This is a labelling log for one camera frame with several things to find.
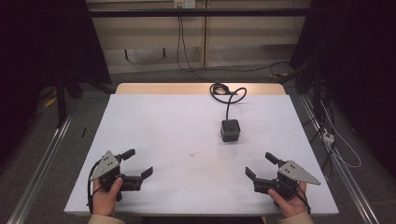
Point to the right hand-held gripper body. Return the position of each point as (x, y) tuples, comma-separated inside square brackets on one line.
[(292, 177)]

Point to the person's right hand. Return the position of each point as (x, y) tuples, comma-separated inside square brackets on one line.
[(291, 205)]

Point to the white power strip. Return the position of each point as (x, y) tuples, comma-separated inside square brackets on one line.
[(328, 137)]

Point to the white wall outlet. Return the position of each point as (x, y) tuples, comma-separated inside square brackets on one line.
[(184, 3)]

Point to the metal floor rail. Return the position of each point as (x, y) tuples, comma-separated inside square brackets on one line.
[(348, 180), (37, 174)]

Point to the black horizontal bar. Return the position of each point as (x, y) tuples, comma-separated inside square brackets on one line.
[(199, 12)]

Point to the black metal stand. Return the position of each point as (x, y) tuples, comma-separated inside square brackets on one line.
[(314, 90), (60, 99)]

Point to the black cube power socket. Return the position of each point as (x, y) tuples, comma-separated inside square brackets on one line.
[(230, 130)]

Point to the person's left hand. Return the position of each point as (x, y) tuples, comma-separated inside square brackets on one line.
[(106, 199)]

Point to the small black stick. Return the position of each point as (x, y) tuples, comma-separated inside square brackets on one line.
[(83, 132)]

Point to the dark curtain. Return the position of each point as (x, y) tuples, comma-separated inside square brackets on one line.
[(358, 62), (40, 40)]

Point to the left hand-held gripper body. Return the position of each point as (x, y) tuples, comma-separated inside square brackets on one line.
[(107, 168)]

